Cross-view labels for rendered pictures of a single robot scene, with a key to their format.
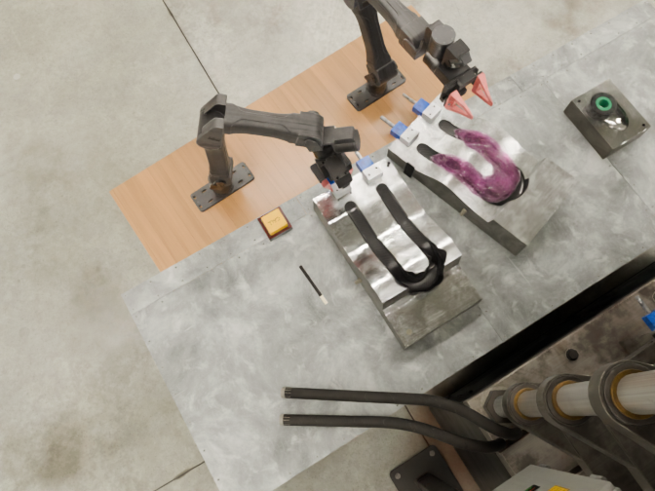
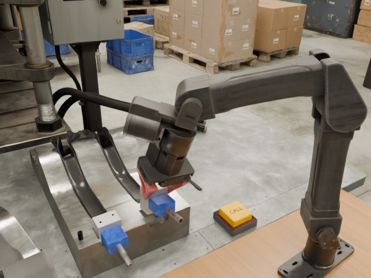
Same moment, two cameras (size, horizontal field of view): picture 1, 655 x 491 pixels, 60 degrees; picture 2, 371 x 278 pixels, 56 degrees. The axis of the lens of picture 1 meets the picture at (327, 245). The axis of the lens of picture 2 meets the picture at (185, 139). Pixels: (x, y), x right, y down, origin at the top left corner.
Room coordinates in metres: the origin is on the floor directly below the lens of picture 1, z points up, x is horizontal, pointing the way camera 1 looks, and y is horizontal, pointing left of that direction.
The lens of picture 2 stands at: (1.25, -0.04, 1.41)
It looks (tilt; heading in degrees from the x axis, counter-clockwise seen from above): 29 degrees down; 174
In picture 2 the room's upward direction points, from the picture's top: 2 degrees clockwise
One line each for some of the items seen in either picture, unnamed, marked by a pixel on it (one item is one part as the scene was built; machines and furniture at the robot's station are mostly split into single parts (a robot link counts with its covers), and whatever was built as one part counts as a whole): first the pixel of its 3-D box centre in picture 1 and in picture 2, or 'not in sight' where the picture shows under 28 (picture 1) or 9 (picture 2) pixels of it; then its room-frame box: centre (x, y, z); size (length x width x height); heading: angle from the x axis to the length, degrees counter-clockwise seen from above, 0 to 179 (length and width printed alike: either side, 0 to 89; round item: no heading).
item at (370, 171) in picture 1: (364, 163); (116, 242); (0.73, -0.12, 0.89); 0.13 x 0.05 x 0.05; 28
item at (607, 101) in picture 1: (600, 106); not in sight; (0.87, -0.86, 0.89); 0.08 x 0.08 x 0.04
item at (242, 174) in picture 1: (220, 182); (320, 248); (0.72, 0.32, 0.84); 0.20 x 0.07 x 0.08; 122
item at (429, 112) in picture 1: (418, 105); not in sight; (0.93, -0.32, 0.86); 0.13 x 0.05 x 0.05; 45
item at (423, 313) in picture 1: (396, 248); (98, 176); (0.47, -0.20, 0.87); 0.50 x 0.26 x 0.14; 28
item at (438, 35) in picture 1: (432, 39); not in sight; (0.89, -0.29, 1.24); 0.12 x 0.09 x 0.12; 32
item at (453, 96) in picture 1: (464, 101); not in sight; (0.74, -0.36, 1.20); 0.09 x 0.07 x 0.07; 32
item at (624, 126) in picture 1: (605, 118); not in sight; (0.86, -0.90, 0.84); 0.20 x 0.15 x 0.07; 28
